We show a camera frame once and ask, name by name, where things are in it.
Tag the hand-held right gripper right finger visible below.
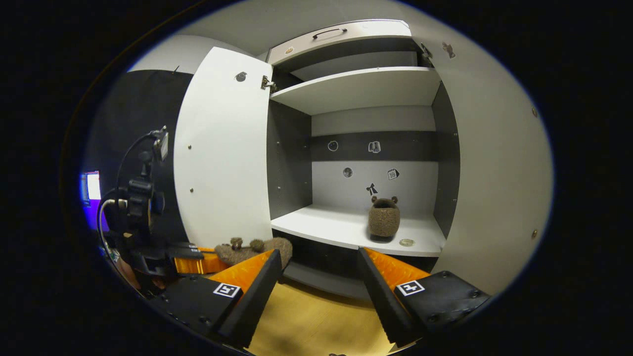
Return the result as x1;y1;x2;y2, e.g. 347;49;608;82
357;247;493;348

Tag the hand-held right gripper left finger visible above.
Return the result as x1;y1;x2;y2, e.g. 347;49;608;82
148;249;283;349

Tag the brown fuzzy shoe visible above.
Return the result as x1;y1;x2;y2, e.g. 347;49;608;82
367;196;401;239
214;237;293;270

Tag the white shoe cabinet door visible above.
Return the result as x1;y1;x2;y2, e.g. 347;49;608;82
173;47;273;248
410;22;554;296

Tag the white shoe cabinet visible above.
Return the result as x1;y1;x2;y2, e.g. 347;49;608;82
266;19;461;300

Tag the white cabinet shelf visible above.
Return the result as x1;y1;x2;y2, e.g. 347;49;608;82
270;67;442;116
271;204;447;258

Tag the beige cabinet drawer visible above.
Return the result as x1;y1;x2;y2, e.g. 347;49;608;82
267;19;412;65

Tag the lit monitor screen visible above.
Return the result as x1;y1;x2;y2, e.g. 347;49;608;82
81;171;102;230

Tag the black backdrop cloth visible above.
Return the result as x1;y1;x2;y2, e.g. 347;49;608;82
84;69;194;248

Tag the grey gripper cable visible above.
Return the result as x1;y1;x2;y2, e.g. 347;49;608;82
97;199;128;255

